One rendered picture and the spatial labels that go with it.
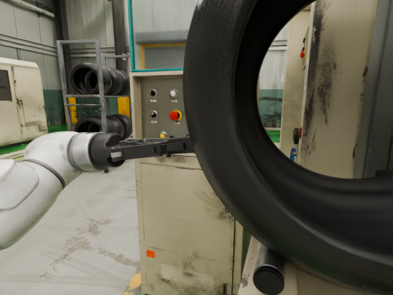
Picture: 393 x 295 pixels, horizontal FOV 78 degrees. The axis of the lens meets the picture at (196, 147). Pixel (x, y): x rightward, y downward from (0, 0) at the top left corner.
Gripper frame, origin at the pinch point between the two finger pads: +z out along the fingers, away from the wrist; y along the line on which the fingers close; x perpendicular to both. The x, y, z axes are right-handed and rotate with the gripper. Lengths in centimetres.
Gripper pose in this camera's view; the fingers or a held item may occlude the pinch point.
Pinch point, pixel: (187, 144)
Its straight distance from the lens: 46.6
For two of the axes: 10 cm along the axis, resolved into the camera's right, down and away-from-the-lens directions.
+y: 3.3, -1.9, 9.2
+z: 9.3, -0.6, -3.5
